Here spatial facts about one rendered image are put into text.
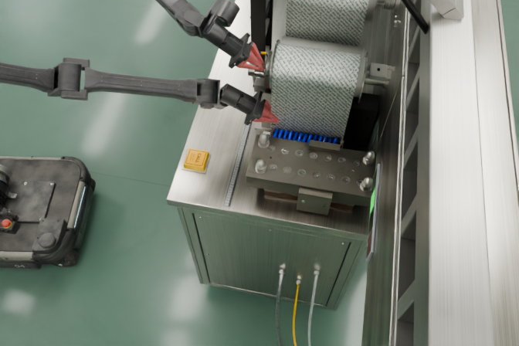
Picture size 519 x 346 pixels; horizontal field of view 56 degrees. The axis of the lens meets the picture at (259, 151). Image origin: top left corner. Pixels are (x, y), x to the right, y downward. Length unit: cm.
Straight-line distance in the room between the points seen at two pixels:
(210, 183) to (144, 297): 98
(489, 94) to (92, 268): 197
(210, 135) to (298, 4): 55
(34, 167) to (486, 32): 210
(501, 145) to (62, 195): 197
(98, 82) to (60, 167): 126
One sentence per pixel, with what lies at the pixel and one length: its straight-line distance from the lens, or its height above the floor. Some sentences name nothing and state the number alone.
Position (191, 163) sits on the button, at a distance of 164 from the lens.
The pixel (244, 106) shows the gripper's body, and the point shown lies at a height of 114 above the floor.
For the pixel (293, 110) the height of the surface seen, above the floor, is 113.
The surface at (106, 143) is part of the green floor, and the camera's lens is 293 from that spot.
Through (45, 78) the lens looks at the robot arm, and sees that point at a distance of 146.
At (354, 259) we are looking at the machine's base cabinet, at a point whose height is 70.
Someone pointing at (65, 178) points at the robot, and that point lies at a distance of 257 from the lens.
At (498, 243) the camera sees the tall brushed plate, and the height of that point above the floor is 144.
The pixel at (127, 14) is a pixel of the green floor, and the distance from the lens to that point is 367.
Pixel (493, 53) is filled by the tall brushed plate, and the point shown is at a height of 144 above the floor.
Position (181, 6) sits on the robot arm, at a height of 139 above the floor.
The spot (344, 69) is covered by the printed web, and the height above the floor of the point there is 130.
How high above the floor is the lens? 229
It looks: 56 degrees down
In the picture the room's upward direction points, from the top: straight up
